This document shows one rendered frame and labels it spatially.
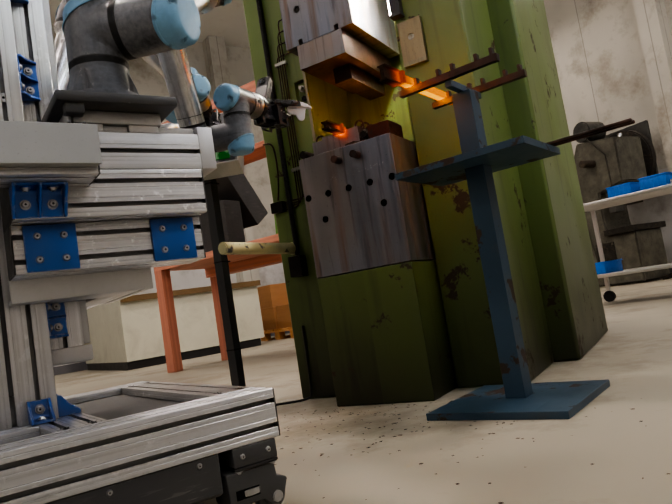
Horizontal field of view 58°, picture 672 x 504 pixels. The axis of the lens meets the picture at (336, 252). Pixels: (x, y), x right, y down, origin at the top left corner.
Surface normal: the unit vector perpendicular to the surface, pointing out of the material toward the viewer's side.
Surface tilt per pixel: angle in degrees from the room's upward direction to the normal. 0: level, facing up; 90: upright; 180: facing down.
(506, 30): 90
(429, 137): 90
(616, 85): 90
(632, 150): 92
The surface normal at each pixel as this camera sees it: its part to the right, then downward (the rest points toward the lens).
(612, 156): -0.88, 0.10
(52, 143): 0.55, -0.16
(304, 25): -0.50, 0.00
